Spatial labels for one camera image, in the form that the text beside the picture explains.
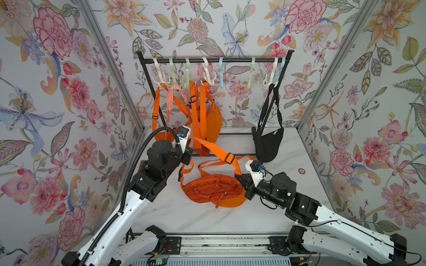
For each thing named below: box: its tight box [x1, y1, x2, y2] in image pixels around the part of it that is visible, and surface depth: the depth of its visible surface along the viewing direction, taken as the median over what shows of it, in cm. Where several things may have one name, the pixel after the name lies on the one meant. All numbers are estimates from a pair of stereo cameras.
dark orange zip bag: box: [181, 136, 244, 203], surface depth 80 cm
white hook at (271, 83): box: [262, 57, 280, 89], surface depth 75 cm
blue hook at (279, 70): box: [273, 57, 286, 83], surface depth 76 cm
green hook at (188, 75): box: [183, 57, 192, 89], surface depth 73 cm
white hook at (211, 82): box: [201, 56, 217, 86], surface depth 73 cm
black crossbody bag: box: [251, 83, 284, 163], surface depth 103 cm
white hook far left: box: [151, 57, 171, 85], surface depth 78 cm
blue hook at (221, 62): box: [214, 57, 230, 89], surface depth 76 cm
